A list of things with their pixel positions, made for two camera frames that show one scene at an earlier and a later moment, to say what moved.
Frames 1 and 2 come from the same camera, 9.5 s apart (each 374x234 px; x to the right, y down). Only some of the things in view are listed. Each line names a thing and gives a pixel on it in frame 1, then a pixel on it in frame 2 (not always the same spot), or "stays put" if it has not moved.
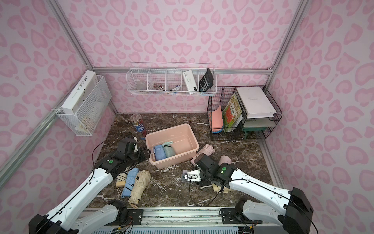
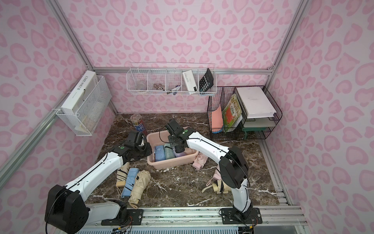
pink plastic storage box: [183, 141] stays put
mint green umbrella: [168, 148] stays put
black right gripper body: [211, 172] -> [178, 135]
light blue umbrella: [159, 152] stays put
